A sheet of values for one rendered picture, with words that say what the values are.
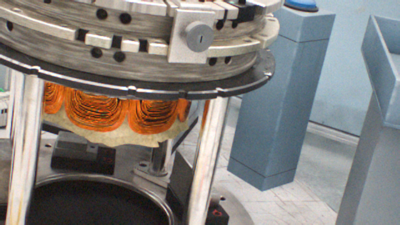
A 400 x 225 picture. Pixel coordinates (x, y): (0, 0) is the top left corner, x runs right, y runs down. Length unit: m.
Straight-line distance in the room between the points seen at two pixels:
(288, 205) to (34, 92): 0.45
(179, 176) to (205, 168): 0.13
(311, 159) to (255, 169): 2.14
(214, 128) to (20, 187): 0.20
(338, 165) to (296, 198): 2.14
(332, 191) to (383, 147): 2.19
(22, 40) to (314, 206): 0.51
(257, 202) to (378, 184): 0.27
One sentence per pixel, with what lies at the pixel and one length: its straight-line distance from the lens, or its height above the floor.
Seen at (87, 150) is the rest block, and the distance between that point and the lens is 0.98.
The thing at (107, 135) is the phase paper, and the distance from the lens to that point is 0.77.
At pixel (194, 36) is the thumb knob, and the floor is 1.08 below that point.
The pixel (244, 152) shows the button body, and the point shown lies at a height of 0.82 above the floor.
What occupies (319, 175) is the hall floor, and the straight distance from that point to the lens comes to 3.07.
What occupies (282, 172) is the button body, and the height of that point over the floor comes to 0.80.
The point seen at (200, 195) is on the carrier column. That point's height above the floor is 0.88.
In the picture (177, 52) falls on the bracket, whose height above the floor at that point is 1.06.
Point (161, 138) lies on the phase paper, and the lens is 0.79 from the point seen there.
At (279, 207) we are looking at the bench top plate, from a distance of 1.04.
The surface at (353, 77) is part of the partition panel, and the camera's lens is 3.11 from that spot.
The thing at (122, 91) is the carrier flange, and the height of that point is 1.02.
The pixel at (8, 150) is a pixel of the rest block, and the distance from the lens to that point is 0.86.
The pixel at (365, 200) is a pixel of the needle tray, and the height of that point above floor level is 0.91.
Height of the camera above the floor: 1.25
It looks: 21 degrees down
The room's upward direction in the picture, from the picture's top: 11 degrees clockwise
